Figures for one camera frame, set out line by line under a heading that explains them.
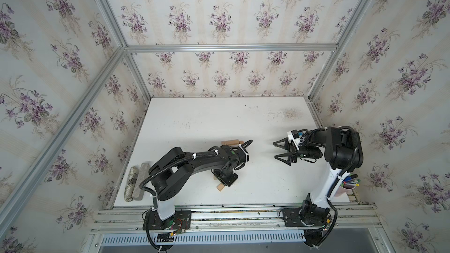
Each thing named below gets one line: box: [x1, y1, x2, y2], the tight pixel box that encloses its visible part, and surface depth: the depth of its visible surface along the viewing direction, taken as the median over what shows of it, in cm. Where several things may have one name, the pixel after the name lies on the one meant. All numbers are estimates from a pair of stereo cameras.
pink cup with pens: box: [332, 173, 361, 198], surface depth 75 cm
